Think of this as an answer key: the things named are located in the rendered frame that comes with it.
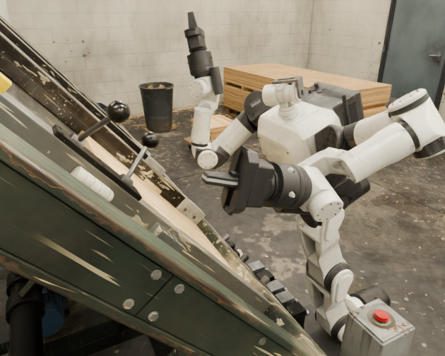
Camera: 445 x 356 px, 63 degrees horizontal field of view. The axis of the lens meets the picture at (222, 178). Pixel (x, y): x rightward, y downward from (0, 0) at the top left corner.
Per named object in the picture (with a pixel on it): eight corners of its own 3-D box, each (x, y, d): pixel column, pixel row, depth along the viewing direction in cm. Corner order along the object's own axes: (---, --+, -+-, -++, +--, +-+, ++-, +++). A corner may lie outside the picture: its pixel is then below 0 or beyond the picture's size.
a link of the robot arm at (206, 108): (207, 75, 137) (203, 111, 142) (193, 78, 130) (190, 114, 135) (222, 79, 134) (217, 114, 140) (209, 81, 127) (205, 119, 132)
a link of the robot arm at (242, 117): (247, 126, 148) (271, 101, 145) (259, 139, 143) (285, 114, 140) (232, 114, 139) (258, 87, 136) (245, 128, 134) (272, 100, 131)
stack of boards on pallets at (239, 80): (382, 143, 493) (393, 85, 460) (325, 158, 444) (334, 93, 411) (270, 105, 684) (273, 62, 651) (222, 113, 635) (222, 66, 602)
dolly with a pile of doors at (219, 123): (241, 155, 454) (242, 123, 437) (204, 163, 429) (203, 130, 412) (217, 140, 502) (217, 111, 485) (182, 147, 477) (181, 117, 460)
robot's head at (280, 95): (275, 104, 122) (268, 80, 117) (304, 103, 116) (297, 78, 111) (268, 115, 118) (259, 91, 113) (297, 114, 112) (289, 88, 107)
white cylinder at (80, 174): (68, 182, 60) (104, 208, 64) (81, 169, 60) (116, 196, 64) (66, 175, 62) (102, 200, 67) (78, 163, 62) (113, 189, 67)
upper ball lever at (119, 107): (77, 158, 64) (133, 120, 59) (59, 144, 61) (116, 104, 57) (82, 145, 66) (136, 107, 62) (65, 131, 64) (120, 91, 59)
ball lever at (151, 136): (135, 191, 70) (166, 138, 76) (120, 180, 68) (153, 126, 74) (123, 191, 72) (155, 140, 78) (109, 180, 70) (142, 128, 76)
